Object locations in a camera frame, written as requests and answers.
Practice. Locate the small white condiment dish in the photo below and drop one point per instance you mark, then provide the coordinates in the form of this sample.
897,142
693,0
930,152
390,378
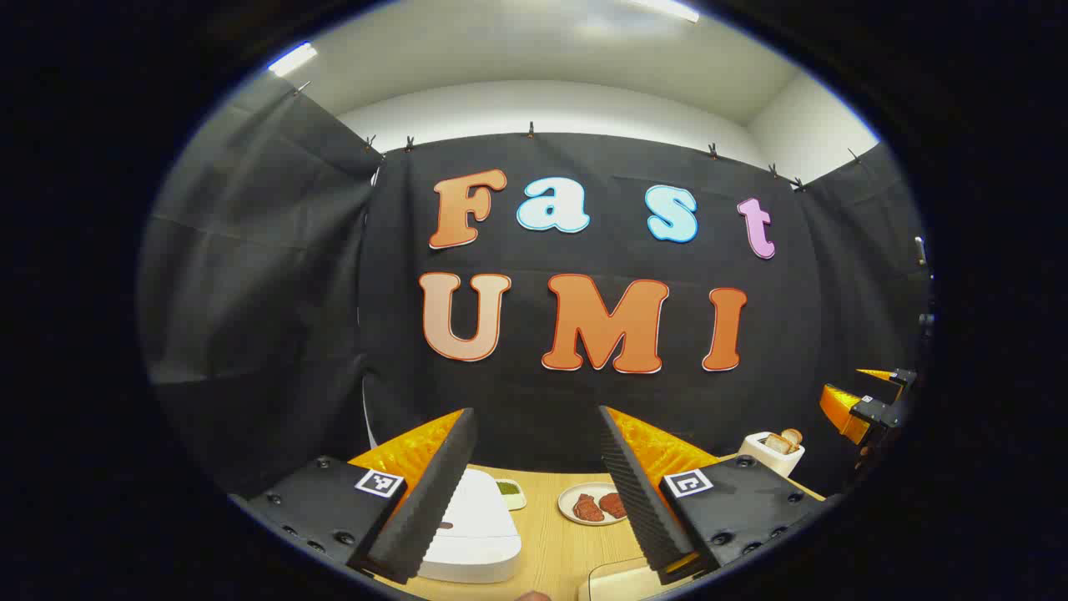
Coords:
509,492

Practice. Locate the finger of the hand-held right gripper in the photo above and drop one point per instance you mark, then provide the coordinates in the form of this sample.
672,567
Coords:
872,411
903,377

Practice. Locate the white toaster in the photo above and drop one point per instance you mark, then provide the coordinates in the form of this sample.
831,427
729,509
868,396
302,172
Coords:
772,463

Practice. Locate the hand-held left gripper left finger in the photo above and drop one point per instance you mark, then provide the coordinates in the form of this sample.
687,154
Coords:
421,509

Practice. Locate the black backdrop cloth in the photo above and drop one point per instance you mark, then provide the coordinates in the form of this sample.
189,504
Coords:
284,292

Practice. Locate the red meat piece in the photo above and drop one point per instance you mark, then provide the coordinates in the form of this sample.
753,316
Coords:
614,504
587,507

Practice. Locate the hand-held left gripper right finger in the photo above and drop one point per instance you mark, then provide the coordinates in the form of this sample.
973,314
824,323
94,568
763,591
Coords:
642,501

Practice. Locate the white rice cooker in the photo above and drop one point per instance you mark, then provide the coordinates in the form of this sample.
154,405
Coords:
480,534

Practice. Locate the white oval plate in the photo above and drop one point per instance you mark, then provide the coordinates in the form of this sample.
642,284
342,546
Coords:
569,499

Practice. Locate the ceiling light panel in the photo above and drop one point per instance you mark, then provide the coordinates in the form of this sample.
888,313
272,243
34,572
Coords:
292,58
667,8

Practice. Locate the bread slice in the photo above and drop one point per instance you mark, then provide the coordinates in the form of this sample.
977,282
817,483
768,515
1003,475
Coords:
778,444
793,436

